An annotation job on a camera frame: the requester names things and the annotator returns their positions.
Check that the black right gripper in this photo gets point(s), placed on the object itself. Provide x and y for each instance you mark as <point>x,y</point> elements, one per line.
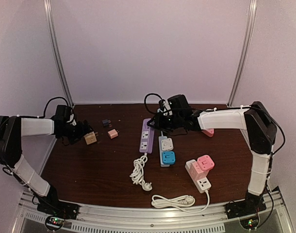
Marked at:
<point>159,124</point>

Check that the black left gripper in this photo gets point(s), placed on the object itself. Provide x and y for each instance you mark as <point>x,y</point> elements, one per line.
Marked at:
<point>81,132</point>

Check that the beige patterned cube plug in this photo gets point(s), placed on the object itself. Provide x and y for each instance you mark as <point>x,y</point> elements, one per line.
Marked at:
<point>91,138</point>

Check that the purple power strip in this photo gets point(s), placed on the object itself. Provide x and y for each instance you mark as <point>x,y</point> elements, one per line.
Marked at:
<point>147,137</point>

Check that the light blue power strip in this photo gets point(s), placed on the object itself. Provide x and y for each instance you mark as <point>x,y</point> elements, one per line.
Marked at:
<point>160,151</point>

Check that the white cube plug adapter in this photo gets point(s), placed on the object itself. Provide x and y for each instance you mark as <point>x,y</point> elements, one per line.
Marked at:
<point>167,144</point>

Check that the dark blue small plug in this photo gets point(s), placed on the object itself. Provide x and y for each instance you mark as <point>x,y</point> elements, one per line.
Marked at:
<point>106,123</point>

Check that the pink small plug adapter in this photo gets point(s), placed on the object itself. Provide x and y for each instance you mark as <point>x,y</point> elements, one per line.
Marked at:
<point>113,133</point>

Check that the pink power strip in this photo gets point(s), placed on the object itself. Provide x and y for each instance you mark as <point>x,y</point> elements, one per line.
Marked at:
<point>208,132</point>

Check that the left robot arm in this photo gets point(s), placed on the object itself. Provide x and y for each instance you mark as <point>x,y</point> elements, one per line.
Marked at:
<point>62,125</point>

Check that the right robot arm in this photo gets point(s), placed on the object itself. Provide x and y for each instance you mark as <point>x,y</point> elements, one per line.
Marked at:
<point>240,141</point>

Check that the blue cube plug adapter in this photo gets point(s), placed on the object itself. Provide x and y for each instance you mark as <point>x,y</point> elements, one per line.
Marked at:
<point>168,157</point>

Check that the pink cube plug adapter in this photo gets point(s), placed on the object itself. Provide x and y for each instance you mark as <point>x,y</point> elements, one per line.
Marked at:
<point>205,163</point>

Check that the light pink cube plug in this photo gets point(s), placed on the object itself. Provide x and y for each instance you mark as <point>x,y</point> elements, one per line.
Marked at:
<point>196,173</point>

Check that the white power strip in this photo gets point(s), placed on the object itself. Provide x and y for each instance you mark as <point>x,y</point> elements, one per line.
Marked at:
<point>203,185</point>

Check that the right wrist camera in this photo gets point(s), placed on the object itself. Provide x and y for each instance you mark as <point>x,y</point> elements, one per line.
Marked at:
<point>164,108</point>

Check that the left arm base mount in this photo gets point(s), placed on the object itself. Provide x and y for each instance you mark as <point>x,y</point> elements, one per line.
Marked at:
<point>50,204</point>

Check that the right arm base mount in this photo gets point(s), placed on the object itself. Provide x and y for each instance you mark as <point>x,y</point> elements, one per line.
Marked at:
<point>250,205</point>

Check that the left aluminium frame post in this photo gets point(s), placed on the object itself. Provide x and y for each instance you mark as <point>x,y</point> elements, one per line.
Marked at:
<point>56,52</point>

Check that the aluminium frame post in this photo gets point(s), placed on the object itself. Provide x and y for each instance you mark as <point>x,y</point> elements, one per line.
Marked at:
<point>56,52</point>
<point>251,18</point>

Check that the right aluminium frame post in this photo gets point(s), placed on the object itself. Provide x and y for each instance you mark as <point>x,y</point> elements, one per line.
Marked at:
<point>251,18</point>

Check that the aluminium front rail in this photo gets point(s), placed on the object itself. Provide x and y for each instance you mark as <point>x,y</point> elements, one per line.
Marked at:
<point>102,219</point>

